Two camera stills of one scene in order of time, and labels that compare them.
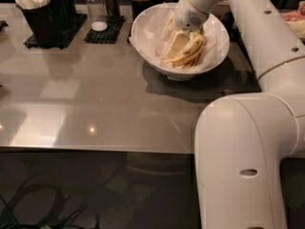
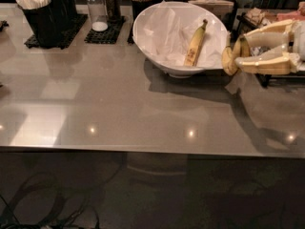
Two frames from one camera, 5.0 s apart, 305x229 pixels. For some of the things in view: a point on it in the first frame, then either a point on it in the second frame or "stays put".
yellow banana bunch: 190,57 → 238,48
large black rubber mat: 78,21 stays put
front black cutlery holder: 36,6 stays put
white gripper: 190,15 → 299,41
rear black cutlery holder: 61,1 stays put
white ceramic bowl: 172,51 stays put
